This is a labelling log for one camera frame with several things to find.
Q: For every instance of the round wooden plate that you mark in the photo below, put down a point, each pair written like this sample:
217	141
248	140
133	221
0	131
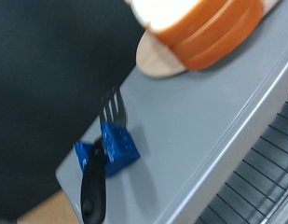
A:
156	59

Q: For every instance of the silver toaster oven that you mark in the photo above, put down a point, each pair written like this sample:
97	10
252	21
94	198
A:
193	124

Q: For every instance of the dark grey backdrop curtain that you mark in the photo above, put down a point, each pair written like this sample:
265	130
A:
41	77

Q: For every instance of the blue plastic fork grip block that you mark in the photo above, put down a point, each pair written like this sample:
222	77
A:
120	146

